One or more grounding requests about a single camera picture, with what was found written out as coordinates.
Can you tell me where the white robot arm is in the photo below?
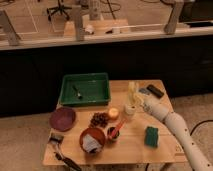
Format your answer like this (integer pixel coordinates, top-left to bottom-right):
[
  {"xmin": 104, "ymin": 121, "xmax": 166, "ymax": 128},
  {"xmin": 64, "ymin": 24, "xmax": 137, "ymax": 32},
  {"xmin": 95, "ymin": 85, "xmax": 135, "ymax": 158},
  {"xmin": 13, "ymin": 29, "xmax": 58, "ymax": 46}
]
[{"xmin": 133, "ymin": 93, "xmax": 213, "ymax": 171}]

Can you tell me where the white paper cup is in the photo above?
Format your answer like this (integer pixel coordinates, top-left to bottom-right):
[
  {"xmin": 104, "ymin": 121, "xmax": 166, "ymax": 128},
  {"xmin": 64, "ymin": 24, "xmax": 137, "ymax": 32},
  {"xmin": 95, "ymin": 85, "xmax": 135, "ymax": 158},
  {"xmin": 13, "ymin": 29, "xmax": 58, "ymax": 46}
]
[{"xmin": 124, "ymin": 104, "xmax": 136, "ymax": 116}]

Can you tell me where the small dark cup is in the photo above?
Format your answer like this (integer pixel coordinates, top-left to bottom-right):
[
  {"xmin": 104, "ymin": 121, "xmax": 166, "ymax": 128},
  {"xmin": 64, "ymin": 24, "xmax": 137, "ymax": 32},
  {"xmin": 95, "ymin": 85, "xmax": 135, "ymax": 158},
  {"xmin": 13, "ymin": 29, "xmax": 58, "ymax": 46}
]
[{"xmin": 107, "ymin": 127, "xmax": 120, "ymax": 142}]

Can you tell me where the black remote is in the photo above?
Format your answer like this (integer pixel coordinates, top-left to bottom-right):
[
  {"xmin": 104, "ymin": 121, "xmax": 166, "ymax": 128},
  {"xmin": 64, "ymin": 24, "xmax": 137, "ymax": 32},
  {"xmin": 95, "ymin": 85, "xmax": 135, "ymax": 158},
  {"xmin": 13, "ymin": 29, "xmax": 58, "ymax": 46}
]
[{"xmin": 147, "ymin": 84, "xmax": 164, "ymax": 98}]

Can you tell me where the red marker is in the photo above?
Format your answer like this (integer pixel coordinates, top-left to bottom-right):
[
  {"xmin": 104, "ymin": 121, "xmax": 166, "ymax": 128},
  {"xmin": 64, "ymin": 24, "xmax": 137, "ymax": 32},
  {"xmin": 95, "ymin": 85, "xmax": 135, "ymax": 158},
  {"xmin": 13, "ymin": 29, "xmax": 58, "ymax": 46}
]
[{"xmin": 110, "ymin": 119, "xmax": 126, "ymax": 138}]

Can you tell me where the wooden table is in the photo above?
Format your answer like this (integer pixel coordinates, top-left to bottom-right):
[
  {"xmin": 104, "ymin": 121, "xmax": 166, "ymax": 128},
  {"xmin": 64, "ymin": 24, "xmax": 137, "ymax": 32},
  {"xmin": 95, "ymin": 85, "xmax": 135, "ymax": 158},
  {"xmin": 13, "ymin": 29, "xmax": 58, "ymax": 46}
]
[{"xmin": 42, "ymin": 79, "xmax": 188, "ymax": 167}]

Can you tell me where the green sponge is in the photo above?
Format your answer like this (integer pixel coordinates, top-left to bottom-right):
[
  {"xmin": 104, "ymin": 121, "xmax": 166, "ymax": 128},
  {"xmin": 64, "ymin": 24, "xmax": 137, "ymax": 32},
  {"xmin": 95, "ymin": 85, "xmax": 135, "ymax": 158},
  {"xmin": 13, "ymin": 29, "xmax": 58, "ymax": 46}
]
[{"xmin": 145, "ymin": 126, "xmax": 158, "ymax": 148}]

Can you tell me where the orange fruit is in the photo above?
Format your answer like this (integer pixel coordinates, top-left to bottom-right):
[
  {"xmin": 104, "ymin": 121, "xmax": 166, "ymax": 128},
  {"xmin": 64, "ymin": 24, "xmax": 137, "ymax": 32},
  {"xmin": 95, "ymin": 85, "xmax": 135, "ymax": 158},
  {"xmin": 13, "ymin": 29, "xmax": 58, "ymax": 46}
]
[{"xmin": 108, "ymin": 108, "xmax": 119, "ymax": 120}]

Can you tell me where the bunch of dark grapes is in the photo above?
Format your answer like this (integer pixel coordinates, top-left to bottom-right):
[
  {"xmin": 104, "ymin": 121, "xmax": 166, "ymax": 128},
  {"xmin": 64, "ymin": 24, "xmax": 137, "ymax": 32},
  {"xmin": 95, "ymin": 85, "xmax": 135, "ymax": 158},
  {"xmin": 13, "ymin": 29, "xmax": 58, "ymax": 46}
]
[{"xmin": 90, "ymin": 113, "xmax": 109, "ymax": 128}]

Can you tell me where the brown bowl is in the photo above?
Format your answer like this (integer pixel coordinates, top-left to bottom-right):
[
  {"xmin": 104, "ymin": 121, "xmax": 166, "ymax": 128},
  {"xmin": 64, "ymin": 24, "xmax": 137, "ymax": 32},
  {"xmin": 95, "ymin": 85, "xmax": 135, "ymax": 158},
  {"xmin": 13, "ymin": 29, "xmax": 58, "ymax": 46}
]
[{"xmin": 79, "ymin": 128, "xmax": 106, "ymax": 154}]

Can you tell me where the metal spoon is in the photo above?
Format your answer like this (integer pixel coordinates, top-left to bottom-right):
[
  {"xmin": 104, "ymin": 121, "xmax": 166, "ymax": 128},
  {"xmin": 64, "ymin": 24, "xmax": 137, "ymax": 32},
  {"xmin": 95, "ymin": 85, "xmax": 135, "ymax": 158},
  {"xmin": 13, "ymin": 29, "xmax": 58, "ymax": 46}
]
[{"xmin": 72, "ymin": 85, "xmax": 83, "ymax": 99}]

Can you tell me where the white crumpled cloth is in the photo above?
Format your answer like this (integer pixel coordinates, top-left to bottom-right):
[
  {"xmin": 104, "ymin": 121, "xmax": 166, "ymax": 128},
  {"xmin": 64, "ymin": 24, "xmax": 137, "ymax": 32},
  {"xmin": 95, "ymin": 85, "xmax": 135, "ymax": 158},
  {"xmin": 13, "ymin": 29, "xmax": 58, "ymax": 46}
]
[{"xmin": 82, "ymin": 134, "xmax": 102, "ymax": 154}]

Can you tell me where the green plastic tray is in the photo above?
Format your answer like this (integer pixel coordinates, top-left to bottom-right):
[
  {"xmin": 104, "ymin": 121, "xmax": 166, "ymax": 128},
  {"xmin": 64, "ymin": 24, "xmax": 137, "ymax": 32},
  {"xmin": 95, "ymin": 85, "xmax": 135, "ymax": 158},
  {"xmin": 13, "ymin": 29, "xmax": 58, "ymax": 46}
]
[{"xmin": 59, "ymin": 73, "xmax": 111, "ymax": 107}]

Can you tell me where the purple plate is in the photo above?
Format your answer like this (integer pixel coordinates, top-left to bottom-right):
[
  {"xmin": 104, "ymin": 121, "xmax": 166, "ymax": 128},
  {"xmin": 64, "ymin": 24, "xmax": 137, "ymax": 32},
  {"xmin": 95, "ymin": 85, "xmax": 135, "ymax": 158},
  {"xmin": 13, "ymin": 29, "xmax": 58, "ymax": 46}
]
[{"xmin": 49, "ymin": 107, "xmax": 76, "ymax": 132}]

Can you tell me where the office chair base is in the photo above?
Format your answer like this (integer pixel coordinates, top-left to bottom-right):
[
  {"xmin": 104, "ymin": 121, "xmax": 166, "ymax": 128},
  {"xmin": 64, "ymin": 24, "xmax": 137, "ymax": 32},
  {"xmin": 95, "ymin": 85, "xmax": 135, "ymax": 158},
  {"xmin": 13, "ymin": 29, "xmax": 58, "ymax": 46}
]
[{"xmin": 46, "ymin": 0, "xmax": 71, "ymax": 21}]

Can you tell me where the black cable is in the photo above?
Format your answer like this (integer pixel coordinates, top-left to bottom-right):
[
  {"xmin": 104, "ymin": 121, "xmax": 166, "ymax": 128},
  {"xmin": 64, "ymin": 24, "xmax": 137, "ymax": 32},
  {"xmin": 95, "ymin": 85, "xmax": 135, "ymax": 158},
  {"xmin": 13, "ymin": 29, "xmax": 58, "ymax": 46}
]
[{"xmin": 189, "ymin": 119, "xmax": 213, "ymax": 137}]

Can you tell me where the black handled brush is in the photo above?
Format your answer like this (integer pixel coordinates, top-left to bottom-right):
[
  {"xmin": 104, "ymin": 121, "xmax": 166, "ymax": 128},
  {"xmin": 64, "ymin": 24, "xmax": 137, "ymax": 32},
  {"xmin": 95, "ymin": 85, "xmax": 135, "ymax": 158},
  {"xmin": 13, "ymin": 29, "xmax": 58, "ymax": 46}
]
[{"xmin": 48, "ymin": 133, "xmax": 82, "ymax": 171}]

